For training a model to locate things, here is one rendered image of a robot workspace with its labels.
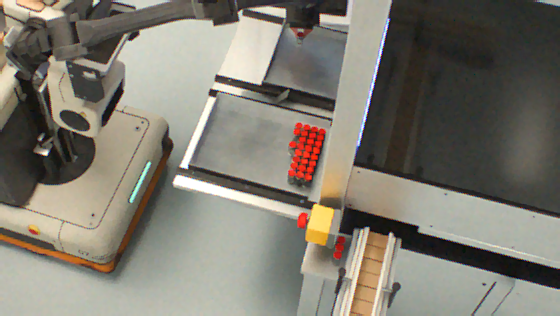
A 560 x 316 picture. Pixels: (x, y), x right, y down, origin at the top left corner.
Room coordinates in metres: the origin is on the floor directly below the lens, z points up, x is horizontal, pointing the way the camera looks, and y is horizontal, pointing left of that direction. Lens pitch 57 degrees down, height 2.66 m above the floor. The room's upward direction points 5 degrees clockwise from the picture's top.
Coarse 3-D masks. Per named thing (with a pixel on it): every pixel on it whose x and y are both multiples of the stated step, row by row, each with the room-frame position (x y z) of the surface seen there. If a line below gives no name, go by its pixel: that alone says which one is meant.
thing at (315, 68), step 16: (288, 32) 1.64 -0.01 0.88; (320, 32) 1.64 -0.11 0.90; (336, 32) 1.63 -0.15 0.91; (288, 48) 1.57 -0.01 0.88; (304, 48) 1.58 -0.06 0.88; (320, 48) 1.58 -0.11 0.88; (336, 48) 1.59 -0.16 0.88; (272, 64) 1.50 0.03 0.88; (288, 64) 1.51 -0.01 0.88; (304, 64) 1.51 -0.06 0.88; (320, 64) 1.52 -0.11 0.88; (336, 64) 1.52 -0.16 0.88; (272, 80) 1.44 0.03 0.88; (288, 80) 1.45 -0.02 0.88; (304, 80) 1.45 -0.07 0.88; (320, 80) 1.46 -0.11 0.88; (336, 80) 1.46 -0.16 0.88; (320, 96) 1.37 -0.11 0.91; (336, 96) 1.40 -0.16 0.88
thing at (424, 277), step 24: (408, 240) 0.94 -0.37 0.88; (432, 240) 0.95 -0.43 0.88; (408, 264) 0.91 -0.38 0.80; (432, 264) 0.90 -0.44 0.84; (456, 264) 0.88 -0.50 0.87; (480, 264) 0.89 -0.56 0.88; (504, 264) 0.89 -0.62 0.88; (528, 264) 0.90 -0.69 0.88; (408, 288) 0.90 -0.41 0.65; (432, 288) 0.89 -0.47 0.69; (456, 288) 0.88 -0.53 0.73; (480, 288) 0.87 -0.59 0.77; (504, 288) 0.85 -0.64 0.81; (528, 288) 0.84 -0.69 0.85; (552, 288) 0.83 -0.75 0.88; (408, 312) 0.90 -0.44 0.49; (432, 312) 0.89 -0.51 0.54; (456, 312) 0.87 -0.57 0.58; (480, 312) 0.86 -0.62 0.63; (504, 312) 0.85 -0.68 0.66; (528, 312) 0.84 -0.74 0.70; (552, 312) 0.83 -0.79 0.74
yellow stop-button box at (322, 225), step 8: (320, 208) 0.93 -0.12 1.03; (328, 208) 0.93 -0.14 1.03; (312, 216) 0.91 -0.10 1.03; (320, 216) 0.91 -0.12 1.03; (328, 216) 0.91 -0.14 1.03; (336, 216) 0.91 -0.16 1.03; (312, 224) 0.88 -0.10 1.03; (320, 224) 0.89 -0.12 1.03; (328, 224) 0.89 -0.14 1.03; (336, 224) 0.89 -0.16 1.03; (312, 232) 0.87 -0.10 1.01; (320, 232) 0.87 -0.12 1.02; (328, 232) 0.87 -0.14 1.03; (312, 240) 0.87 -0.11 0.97; (320, 240) 0.87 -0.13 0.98; (328, 240) 0.86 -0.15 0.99
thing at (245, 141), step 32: (224, 96) 1.35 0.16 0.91; (224, 128) 1.25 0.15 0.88; (256, 128) 1.26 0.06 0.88; (288, 128) 1.27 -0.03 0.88; (320, 128) 1.28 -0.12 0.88; (192, 160) 1.13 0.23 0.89; (224, 160) 1.14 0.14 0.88; (256, 160) 1.15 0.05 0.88; (288, 160) 1.16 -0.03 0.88; (288, 192) 1.04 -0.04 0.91
